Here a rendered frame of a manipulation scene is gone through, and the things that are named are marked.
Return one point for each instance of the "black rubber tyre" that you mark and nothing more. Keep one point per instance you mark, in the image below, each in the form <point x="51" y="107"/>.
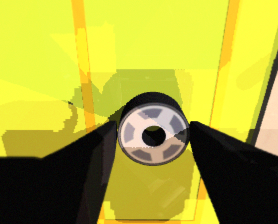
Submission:
<point x="169" y="141"/>

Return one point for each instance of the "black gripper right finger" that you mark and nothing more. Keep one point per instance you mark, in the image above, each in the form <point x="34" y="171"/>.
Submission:
<point x="241" y="180"/>

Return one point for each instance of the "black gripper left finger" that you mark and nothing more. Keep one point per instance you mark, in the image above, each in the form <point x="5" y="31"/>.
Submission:
<point x="65" y="187"/>

